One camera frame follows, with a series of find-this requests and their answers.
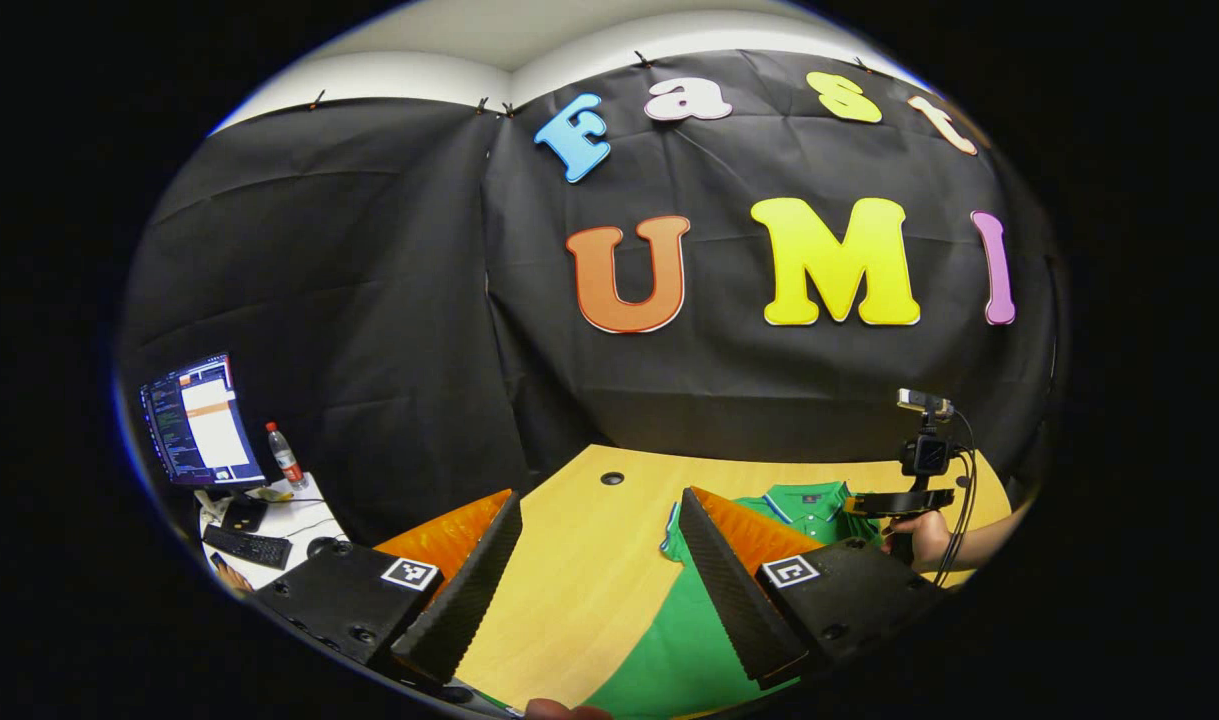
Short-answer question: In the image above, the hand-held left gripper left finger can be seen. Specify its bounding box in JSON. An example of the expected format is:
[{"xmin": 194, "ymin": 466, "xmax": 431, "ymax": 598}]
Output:
[{"xmin": 249, "ymin": 488, "xmax": 525, "ymax": 693}]

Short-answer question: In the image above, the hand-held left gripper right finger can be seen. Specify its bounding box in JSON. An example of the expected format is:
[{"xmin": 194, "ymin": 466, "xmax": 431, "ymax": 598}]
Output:
[{"xmin": 677, "ymin": 486, "xmax": 948, "ymax": 693}]

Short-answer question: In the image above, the green T-shirt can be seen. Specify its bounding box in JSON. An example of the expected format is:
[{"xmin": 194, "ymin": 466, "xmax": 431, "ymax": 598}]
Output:
[{"xmin": 581, "ymin": 480, "xmax": 885, "ymax": 720}]

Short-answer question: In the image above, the white side desk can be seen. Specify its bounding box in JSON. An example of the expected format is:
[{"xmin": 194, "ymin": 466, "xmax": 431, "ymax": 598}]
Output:
[{"xmin": 194, "ymin": 470, "xmax": 355, "ymax": 593}]

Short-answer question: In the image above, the black keyboard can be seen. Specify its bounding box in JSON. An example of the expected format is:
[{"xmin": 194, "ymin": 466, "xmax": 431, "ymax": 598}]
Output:
[{"xmin": 202, "ymin": 524, "xmax": 294, "ymax": 571}]

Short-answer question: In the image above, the clear bottle with red label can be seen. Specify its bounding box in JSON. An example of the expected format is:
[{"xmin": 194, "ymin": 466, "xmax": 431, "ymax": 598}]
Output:
[{"xmin": 265, "ymin": 421, "xmax": 307, "ymax": 491}]

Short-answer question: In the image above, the smartphone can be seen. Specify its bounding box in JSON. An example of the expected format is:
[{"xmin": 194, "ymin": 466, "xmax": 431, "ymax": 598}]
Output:
[{"xmin": 209, "ymin": 552, "xmax": 255, "ymax": 593}]

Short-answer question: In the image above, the black monitor stand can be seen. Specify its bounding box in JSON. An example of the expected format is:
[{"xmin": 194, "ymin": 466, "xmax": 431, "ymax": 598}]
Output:
[{"xmin": 221, "ymin": 493, "xmax": 269, "ymax": 534}]

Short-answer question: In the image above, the computer monitor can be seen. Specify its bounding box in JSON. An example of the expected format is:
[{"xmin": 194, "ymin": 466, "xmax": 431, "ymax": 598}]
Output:
[{"xmin": 139, "ymin": 352, "xmax": 268, "ymax": 489}]

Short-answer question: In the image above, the row of black cloth clips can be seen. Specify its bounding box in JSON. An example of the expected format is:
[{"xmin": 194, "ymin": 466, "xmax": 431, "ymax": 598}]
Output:
[{"xmin": 309, "ymin": 50, "xmax": 870, "ymax": 116}]

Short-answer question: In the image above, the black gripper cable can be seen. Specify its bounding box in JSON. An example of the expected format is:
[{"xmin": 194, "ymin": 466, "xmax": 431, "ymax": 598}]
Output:
[{"xmin": 931, "ymin": 408, "xmax": 980, "ymax": 589}]

